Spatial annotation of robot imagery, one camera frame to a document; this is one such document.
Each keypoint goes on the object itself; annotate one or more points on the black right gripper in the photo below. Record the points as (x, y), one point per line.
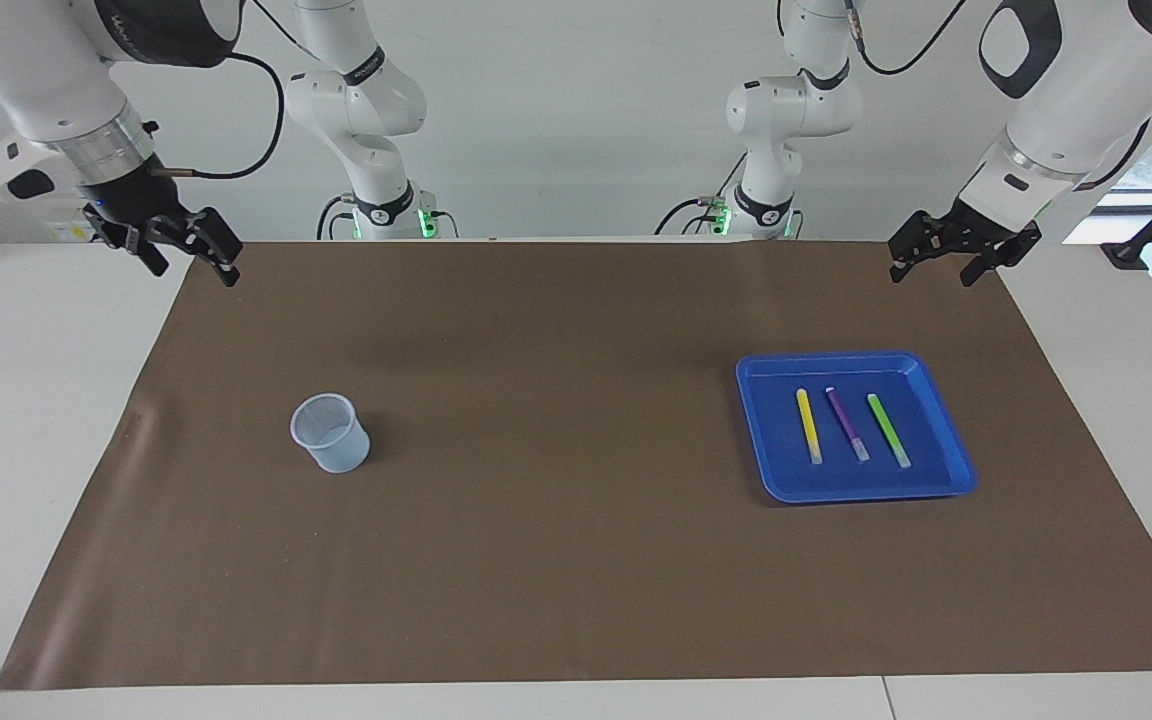
(131, 195)

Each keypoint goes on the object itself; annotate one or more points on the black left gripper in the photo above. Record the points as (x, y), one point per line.
(976, 232)

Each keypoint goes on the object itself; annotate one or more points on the green pen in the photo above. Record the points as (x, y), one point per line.
(888, 430)

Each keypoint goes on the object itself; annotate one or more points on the purple pen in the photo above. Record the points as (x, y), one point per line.
(847, 424)

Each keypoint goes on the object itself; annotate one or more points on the yellow pen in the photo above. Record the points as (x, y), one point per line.
(808, 425)

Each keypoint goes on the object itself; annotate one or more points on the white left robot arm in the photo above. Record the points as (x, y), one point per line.
(1076, 90)

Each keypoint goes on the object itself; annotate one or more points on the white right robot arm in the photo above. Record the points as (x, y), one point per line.
(36, 80)

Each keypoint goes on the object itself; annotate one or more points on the blue plastic tray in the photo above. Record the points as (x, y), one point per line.
(836, 470)

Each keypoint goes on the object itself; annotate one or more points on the translucent plastic cup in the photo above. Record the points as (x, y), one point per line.
(336, 450)

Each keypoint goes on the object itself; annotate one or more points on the brown table mat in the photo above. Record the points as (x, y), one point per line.
(576, 550)

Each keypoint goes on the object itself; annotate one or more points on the white wall socket box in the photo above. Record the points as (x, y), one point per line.
(66, 232)

